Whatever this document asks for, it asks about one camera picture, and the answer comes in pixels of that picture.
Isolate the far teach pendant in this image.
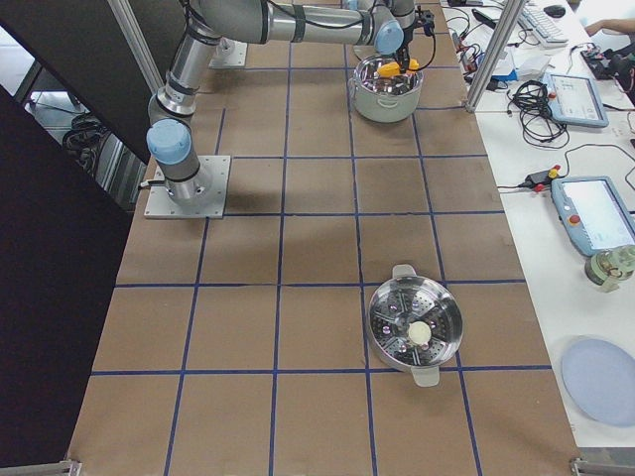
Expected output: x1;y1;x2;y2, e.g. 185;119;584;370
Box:
541;72;609;128

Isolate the blue round plate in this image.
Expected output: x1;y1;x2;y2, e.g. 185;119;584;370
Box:
561;338;634;427

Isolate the white keyboard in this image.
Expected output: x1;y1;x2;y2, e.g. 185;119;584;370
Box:
518;5;569;49

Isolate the brown paper table cover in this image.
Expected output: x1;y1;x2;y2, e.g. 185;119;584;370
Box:
68;1;575;475

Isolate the black cable bundle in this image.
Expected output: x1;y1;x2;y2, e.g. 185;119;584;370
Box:
508;81;570;149

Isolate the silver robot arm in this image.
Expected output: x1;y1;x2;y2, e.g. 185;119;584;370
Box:
147;0;417;206

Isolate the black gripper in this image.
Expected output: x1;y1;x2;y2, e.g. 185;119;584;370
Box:
395;27;418;74

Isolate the glass jar with lid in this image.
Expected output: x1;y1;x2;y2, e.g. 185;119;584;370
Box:
584;245;634;293

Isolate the aluminium frame post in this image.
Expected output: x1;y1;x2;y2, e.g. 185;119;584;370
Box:
464;0;525;113

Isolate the near teach pendant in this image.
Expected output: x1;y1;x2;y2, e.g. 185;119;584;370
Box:
551;176;634;257

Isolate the pale green electric pot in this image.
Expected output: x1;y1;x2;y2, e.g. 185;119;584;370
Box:
348;55;424;123

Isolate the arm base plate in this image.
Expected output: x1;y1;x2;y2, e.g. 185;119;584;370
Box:
144;156;231;219
208;38;248;69

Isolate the blue cardboard box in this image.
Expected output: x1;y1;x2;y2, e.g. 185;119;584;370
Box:
491;55;517;81

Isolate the black power adapter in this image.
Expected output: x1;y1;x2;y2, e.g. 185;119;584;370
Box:
517;171;553;191

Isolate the steel steamer pot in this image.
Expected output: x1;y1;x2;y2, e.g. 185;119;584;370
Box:
364;264;463;388

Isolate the white steamed bun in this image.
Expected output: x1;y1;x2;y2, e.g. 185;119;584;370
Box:
407;321;432;346

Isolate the yellow corn cob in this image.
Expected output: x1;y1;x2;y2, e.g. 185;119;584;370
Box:
377;60;403;78

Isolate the teach pendant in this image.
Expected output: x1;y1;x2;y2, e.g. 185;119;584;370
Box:
541;72;609;128
551;176;634;257

